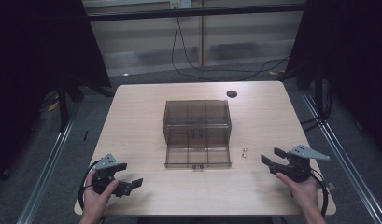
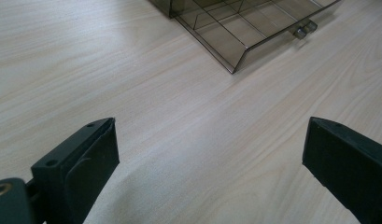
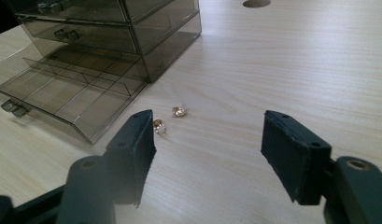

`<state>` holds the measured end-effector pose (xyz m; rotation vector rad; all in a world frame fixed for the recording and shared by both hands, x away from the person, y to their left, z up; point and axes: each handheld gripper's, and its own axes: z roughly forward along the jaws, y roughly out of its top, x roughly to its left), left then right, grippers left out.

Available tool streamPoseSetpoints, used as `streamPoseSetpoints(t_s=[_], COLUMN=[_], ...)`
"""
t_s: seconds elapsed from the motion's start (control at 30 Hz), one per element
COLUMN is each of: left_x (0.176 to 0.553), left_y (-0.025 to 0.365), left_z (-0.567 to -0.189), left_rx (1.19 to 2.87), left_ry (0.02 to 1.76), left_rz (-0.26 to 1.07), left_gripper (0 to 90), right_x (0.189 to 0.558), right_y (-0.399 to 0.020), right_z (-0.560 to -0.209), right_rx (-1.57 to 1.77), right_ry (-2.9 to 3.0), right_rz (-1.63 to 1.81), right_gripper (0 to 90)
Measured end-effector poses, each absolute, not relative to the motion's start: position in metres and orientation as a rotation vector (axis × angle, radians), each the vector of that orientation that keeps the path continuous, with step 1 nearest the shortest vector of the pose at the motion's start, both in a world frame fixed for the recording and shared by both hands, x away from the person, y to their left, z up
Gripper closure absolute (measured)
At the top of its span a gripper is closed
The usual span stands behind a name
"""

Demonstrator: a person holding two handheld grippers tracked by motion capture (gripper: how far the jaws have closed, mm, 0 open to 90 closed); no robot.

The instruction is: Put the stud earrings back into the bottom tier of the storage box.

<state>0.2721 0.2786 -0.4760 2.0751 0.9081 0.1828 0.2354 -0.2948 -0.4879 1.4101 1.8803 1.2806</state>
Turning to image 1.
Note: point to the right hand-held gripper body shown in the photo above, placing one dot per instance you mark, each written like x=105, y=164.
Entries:
x=296, y=165

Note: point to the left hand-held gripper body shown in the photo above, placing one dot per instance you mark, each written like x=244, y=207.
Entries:
x=104, y=179

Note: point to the person's left hand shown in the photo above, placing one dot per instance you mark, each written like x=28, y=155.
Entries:
x=96, y=199

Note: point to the person's right hand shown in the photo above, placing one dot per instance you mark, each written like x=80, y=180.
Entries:
x=302, y=193

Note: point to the small black floor object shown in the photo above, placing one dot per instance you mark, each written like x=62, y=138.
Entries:
x=86, y=135

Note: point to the transparent brown drawer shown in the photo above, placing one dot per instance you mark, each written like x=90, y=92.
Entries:
x=198, y=157

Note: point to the black metal stand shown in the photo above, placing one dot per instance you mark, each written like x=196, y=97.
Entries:
x=64, y=102
x=318, y=96

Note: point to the yellow floor tape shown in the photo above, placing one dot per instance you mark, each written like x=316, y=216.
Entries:
x=53, y=105
x=274, y=73

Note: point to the transparent brown storage box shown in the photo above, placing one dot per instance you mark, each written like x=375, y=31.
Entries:
x=196, y=119

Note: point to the black curtain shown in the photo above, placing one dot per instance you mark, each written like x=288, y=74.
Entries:
x=39, y=62
x=350, y=62

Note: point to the black horizontal bar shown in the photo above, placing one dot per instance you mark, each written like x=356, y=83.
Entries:
x=195, y=13

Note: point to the metal floor rail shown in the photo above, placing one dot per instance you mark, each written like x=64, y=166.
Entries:
x=45, y=171
x=344, y=155

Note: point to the white wall socket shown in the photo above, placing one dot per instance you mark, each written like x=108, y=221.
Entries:
x=181, y=3

